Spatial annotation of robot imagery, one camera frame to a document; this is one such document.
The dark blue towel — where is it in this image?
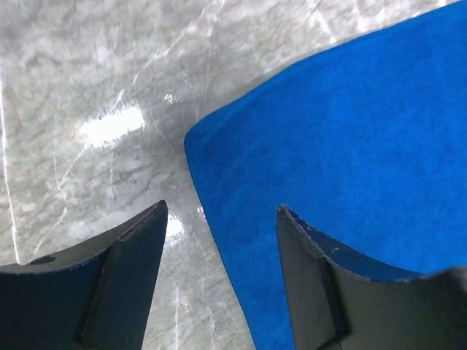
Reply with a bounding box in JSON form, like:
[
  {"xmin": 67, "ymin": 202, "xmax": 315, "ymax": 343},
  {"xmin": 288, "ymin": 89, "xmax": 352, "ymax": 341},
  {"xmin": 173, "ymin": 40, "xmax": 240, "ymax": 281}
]
[{"xmin": 185, "ymin": 1, "xmax": 466, "ymax": 349}]

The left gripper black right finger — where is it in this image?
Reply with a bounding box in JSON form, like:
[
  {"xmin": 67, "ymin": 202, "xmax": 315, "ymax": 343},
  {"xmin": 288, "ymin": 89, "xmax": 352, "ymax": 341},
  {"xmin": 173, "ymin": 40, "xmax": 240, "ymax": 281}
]
[{"xmin": 277, "ymin": 206, "xmax": 466, "ymax": 349}]

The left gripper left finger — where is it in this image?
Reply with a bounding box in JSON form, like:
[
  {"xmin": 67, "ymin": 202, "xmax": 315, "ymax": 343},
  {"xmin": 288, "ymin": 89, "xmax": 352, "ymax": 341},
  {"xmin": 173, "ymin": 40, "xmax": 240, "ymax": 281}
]
[{"xmin": 1, "ymin": 201, "xmax": 168, "ymax": 349}]

